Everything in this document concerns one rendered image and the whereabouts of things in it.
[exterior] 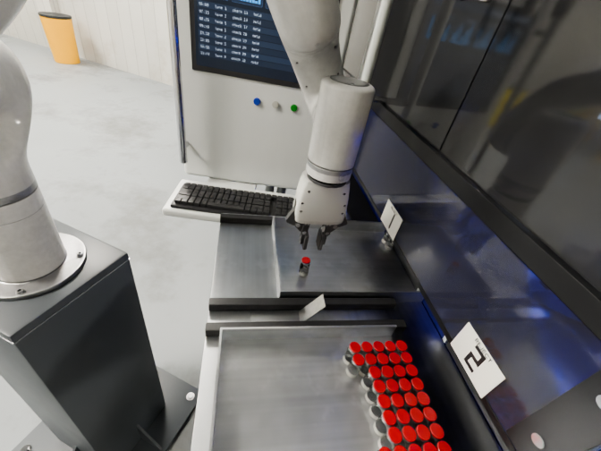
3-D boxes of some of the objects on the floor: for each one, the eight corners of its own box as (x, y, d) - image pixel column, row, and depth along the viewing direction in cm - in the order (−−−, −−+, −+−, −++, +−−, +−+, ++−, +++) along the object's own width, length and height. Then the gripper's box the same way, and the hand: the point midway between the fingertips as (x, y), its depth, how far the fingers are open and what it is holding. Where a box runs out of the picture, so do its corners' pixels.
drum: (88, 63, 479) (78, 17, 442) (64, 65, 448) (50, 16, 411) (71, 57, 487) (58, 12, 450) (46, 59, 456) (30, 11, 419)
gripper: (285, 177, 50) (275, 257, 61) (376, 183, 53) (350, 259, 64) (282, 157, 56) (273, 233, 67) (364, 165, 59) (342, 235, 70)
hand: (312, 238), depth 64 cm, fingers open, 3 cm apart
